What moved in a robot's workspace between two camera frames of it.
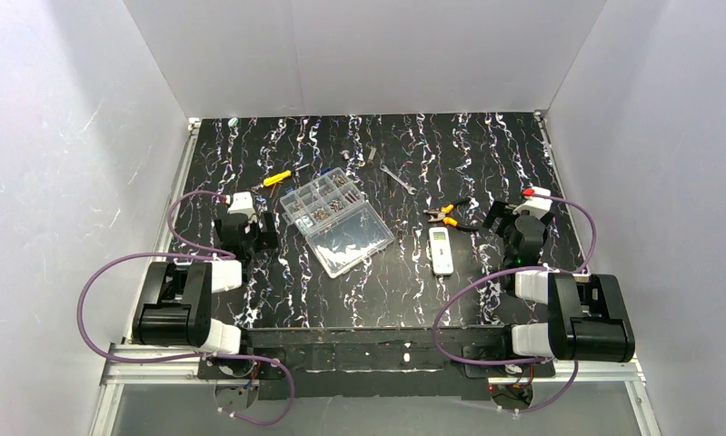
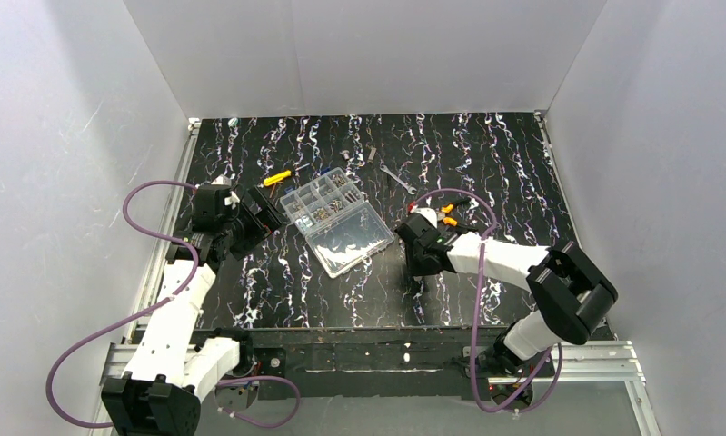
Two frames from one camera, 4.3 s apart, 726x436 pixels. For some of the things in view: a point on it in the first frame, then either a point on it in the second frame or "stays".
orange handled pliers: (439, 214) stays
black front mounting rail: (374, 363) stays
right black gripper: (502, 219) → (421, 252)
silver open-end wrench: (399, 180) stays
